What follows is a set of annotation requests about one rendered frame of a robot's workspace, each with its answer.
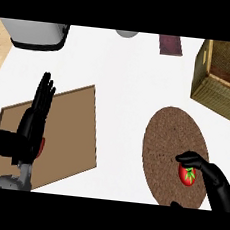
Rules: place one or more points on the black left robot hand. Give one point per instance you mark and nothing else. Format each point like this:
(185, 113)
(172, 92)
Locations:
(31, 128)

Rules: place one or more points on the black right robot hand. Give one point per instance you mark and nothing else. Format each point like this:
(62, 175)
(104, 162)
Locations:
(218, 185)

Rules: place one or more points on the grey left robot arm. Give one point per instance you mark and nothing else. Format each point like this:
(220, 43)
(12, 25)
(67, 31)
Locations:
(24, 175)

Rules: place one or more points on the red tomato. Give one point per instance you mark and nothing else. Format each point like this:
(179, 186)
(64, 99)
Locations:
(185, 176)

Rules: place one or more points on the round brown woven placemat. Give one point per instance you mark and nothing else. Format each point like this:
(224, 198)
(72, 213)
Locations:
(167, 142)

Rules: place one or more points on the tan wicker basket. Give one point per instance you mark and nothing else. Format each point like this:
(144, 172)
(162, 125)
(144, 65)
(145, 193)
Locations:
(216, 94)

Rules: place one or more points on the small red vegetable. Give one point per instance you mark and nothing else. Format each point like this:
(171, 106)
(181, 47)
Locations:
(41, 148)

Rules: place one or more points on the brown wooden cutting board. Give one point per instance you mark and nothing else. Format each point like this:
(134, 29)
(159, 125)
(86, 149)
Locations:
(70, 132)

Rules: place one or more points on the white and black appliance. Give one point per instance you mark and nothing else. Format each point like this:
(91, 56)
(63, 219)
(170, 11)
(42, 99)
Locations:
(35, 33)

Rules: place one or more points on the grey round object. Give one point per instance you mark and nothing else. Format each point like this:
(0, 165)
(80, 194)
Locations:
(127, 34)

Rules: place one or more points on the dark maroon flat object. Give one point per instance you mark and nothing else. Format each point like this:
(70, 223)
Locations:
(170, 45)

